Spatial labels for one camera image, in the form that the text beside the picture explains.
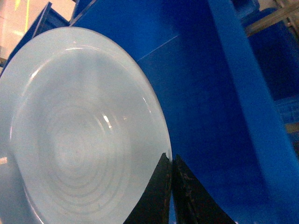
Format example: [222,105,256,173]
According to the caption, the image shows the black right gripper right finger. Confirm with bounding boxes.
[172,155,235,224]

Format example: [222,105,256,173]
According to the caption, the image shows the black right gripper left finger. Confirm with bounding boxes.
[124,153,172,224]

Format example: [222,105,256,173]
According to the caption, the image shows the light blue round tray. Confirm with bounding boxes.
[0,27,172,224]

